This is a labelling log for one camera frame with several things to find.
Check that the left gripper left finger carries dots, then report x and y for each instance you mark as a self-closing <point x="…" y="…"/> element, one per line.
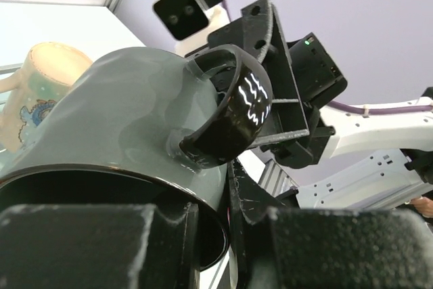
<point x="107" y="246"/>

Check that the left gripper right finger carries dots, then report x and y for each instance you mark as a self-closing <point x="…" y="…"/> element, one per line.
<point x="278" y="246"/>

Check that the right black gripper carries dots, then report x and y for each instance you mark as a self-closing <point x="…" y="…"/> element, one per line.
<point x="270" y="102"/>

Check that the dark grey mug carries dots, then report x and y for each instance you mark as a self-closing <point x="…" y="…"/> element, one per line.
<point x="144" y="125"/>

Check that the beige printed mug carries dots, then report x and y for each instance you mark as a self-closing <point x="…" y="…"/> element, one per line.
<point x="45" y="77"/>

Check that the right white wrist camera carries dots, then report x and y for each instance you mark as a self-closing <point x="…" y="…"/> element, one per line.
<point x="191" y="21"/>

